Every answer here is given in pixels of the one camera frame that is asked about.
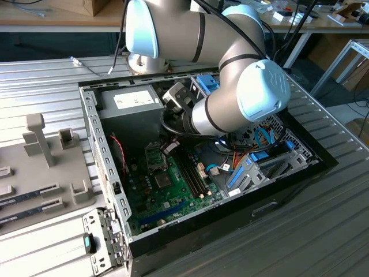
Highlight orange wire bundle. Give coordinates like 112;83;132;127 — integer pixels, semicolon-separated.
227;144;254;174

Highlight metal socket cover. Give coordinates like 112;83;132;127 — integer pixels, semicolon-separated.
144;143;168;174

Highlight small white box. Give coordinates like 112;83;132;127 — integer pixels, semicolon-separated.
272;10;292;23

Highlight brown cardboard box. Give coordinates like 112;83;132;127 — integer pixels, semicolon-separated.
342;54;369;92
47;0;113;17

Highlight CPU socket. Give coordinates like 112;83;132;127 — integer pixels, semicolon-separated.
152;170;174;191

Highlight green motherboard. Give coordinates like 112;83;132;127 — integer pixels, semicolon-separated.
123;141;227;231

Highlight grey parts rack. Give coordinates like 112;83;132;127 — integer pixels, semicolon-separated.
0;113;97;231

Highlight blue plastic drive bracket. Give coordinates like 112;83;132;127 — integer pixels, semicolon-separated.
195;74;221;96

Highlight grey metal disk bay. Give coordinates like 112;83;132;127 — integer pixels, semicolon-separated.
226;141;320;197

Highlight black open PC case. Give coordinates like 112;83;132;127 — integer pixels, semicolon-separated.
77;68;340;277

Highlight thick black camera cable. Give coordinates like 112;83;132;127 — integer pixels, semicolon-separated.
160;0;289;154

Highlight black teal latch handle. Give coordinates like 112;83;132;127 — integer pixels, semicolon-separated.
82;233;97;254

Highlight red black twisted wire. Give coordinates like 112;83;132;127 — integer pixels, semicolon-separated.
109;134;128;174

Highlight aluminium profile frame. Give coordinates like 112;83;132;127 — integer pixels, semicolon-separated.
310;39;369;98

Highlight dark RAM stick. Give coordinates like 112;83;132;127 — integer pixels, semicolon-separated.
0;190;44;206
0;206;47;224

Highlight grey cable with metal plug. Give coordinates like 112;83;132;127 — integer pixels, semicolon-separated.
69;0;129;77

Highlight black disk with blue carrier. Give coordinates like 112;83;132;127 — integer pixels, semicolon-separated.
249;140;295;167

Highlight grey power supply unit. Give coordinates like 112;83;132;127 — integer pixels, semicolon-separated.
96;86;165;148

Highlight black stand pole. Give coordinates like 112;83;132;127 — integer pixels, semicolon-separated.
273;0;318;69

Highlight blue plastic carrier rail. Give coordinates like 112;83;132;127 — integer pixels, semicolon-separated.
227;163;251;192

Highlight long wooden desk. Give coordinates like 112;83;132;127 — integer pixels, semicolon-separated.
0;0;369;69

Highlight black RAM slot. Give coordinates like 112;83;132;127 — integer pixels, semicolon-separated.
179;147;206;197
182;147;210;197
174;149;199;199
176;148;203;198

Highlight blue expansion slot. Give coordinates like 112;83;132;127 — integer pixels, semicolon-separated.
138;201;187;226

